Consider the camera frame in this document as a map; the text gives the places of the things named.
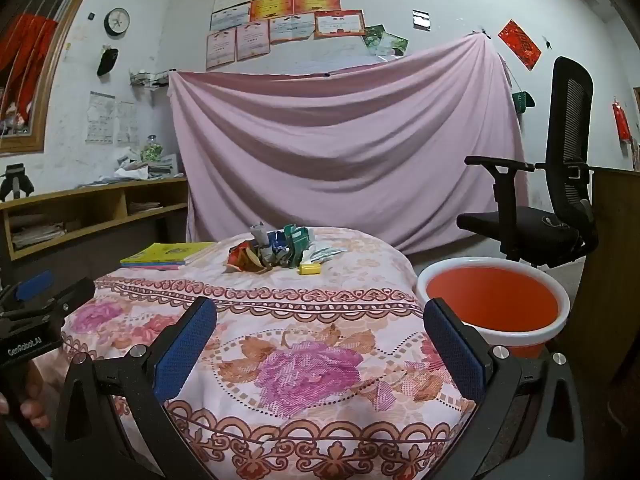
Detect person's left hand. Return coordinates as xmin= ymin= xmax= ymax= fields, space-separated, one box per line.
xmin=0 ymin=360 xmax=52 ymax=429

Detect printed wall sheet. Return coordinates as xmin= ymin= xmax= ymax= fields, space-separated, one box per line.
xmin=86 ymin=91 xmax=117 ymax=143
xmin=116 ymin=101 xmax=138 ymax=145

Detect dark blue snack bag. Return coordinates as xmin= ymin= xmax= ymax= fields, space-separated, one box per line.
xmin=266 ymin=230 xmax=292 ymax=261

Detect green carton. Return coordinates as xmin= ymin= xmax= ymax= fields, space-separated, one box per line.
xmin=283 ymin=224 xmax=311 ymax=267

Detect red snack wrapper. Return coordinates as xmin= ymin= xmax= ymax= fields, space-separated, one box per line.
xmin=226 ymin=240 xmax=267 ymax=274

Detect group of wall certificates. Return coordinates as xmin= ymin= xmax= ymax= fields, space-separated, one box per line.
xmin=206 ymin=0 xmax=391 ymax=71

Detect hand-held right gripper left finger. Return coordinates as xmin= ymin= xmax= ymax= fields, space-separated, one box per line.
xmin=52 ymin=296 xmax=218 ymax=480

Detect pile of papers and boxes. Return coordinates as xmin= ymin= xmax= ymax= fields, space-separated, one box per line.
xmin=77 ymin=147 xmax=188 ymax=188

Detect floral pink blanket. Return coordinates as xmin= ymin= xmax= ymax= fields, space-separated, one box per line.
xmin=60 ymin=226 xmax=478 ymax=480

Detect black cap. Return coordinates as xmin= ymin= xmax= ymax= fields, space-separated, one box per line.
xmin=96 ymin=46 xmax=120 ymax=77

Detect wooden shelf desk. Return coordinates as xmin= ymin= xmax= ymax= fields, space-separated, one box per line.
xmin=0 ymin=176 xmax=191 ymax=281

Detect pink hanging sheet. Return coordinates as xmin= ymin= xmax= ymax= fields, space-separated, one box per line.
xmin=167 ymin=31 xmax=531 ymax=256

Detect red hanging ornament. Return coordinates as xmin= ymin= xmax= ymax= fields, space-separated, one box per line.
xmin=612 ymin=101 xmax=632 ymax=143

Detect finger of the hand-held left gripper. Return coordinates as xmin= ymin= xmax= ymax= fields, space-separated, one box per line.
xmin=0 ymin=270 xmax=55 ymax=313
xmin=10 ymin=278 xmax=96 ymax=322

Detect black office chair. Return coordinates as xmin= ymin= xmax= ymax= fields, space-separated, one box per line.
xmin=456 ymin=56 xmax=600 ymax=267

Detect yellow book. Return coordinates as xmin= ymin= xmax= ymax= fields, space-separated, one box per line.
xmin=121 ymin=242 xmax=217 ymax=264

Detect red wall poster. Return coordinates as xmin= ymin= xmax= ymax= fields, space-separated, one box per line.
xmin=498 ymin=20 xmax=542 ymax=71

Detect wire wall rack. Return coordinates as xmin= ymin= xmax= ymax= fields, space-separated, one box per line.
xmin=129 ymin=67 xmax=171 ymax=92

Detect glass jar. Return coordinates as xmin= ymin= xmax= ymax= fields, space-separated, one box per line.
xmin=141 ymin=135 xmax=165 ymax=163

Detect round wall clock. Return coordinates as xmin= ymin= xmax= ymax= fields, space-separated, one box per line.
xmin=104 ymin=7 xmax=131 ymax=37

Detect brown wrapper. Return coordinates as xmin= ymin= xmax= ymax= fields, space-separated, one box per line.
xmin=257 ymin=252 xmax=291 ymax=272

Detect orange basin with white rim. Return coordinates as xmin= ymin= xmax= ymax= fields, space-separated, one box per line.
xmin=416 ymin=256 xmax=571 ymax=358

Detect wooden window frame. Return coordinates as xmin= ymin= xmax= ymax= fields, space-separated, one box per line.
xmin=0 ymin=0 xmax=108 ymax=155

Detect wooden cabinet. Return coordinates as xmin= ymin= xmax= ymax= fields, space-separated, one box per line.
xmin=542 ymin=165 xmax=640 ymax=411

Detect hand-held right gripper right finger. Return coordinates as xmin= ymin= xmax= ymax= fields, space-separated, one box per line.
xmin=422 ymin=297 xmax=586 ymax=480

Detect red hanging cloth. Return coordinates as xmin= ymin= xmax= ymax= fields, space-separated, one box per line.
xmin=0 ymin=14 xmax=58 ymax=131

